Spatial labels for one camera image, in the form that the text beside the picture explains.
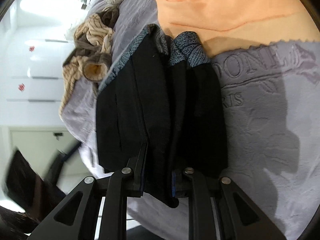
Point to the peach orange cloth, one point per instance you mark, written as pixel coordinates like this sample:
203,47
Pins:
224,25

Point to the beige striped fleece robe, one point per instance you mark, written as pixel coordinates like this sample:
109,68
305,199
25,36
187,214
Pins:
91,57

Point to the black pants with patterned waistband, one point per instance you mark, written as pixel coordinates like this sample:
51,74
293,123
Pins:
162,94

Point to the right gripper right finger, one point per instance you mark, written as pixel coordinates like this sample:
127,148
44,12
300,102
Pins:
221,210

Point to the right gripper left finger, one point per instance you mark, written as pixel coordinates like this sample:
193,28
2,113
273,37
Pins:
76,216

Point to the lavender embossed plush blanket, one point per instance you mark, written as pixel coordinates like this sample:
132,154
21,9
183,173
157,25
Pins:
270,98

